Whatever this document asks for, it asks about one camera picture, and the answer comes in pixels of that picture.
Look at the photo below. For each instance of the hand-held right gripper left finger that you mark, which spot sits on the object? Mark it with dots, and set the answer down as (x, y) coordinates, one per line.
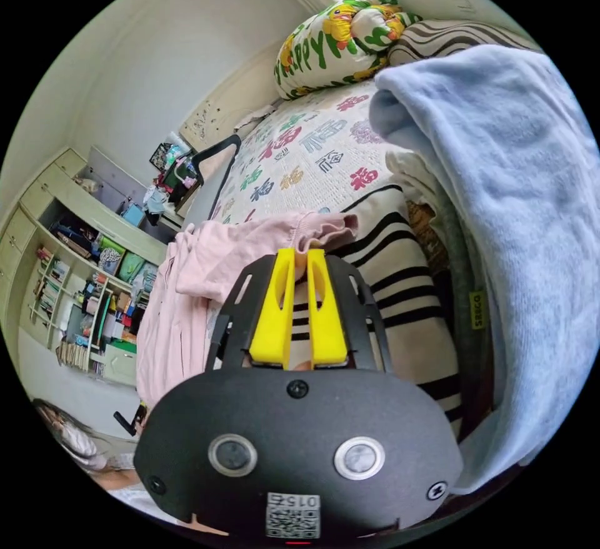
(272, 319)

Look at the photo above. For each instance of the black framed bed rail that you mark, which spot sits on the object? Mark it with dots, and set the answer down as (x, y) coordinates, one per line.
(220, 155)

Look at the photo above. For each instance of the rolled duck print quilt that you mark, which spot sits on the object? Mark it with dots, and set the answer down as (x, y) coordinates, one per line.
(328, 43)

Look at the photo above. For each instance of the cluttered desk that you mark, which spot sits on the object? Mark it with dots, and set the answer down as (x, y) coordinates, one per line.
(174, 179)

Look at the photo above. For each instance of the pink hoodie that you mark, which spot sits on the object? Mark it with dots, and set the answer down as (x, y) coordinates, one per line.
(187, 277)

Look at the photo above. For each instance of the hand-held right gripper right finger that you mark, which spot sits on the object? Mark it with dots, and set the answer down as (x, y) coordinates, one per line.
(328, 324)

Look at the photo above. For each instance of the pile of clothes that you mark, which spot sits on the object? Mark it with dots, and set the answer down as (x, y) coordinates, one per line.
(511, 193)

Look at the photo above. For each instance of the brown striped pillow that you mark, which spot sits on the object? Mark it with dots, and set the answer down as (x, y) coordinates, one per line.
(450, 38)

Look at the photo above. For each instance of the wall shelf with cupboards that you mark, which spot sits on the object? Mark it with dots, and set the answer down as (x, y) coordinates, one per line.
(70, 277)

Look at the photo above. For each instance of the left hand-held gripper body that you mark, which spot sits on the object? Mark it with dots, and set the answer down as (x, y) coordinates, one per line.
(126, 421)

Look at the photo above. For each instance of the bed with printed sheet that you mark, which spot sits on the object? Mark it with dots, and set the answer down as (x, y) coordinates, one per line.
(304, 169)

